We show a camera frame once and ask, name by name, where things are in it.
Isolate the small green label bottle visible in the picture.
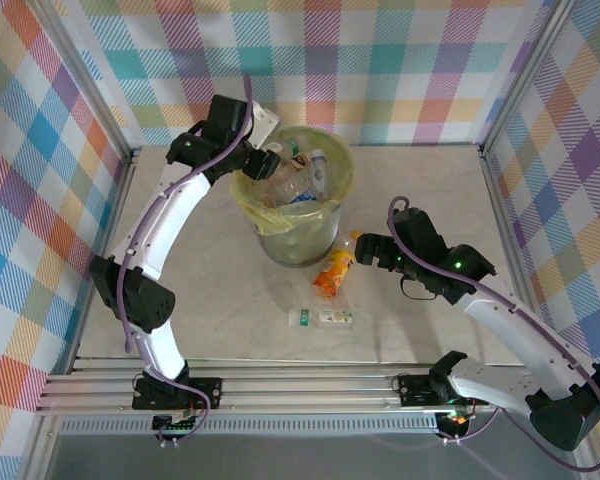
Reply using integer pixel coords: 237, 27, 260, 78
267, 138, 304, 157

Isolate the yellow plastic bin liner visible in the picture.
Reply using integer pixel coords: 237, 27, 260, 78
229, 127, 356, 237

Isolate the translucent green plastic bin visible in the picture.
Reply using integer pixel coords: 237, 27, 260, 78
229, 127, 356, 269

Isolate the orange label juice bottle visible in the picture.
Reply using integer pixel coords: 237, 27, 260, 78
312, 247, 355, 300

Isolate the clear bottle green white label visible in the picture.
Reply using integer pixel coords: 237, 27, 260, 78
287, 306, 357, 331

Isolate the plaid pastel fabric panel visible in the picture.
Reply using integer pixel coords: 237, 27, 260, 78
59, 0, 551, 147
484, 0, 600, 480
0, 0, 131, 480

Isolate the slotted metal strip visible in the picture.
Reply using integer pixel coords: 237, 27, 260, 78
59, 418, 441, 435

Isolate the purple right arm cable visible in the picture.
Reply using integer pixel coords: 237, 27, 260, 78
387, 196, 600, 474

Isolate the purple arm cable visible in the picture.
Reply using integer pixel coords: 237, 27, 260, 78
387, 196, 600, 474
119, 74, 255, 444

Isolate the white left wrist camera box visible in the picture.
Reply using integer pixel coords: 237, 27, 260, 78
249, 102, 281, 151

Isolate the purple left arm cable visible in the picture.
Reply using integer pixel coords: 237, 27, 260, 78
119, 74, 255, 444

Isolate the aluminium side rail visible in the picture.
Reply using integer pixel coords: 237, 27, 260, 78
479, 144, 561, 366
67, 149, 142, 374

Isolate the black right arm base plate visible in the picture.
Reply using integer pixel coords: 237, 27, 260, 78
397, 372, 481, 407

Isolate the aluminium frame post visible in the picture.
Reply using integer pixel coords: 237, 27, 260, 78
29, 0, 142, 169
478, 0, 579, 156

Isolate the aluminium mounting rail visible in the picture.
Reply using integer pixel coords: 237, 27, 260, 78
33, 357, 586, 416

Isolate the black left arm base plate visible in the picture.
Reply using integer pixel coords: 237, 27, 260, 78
132, 377, 224, 411

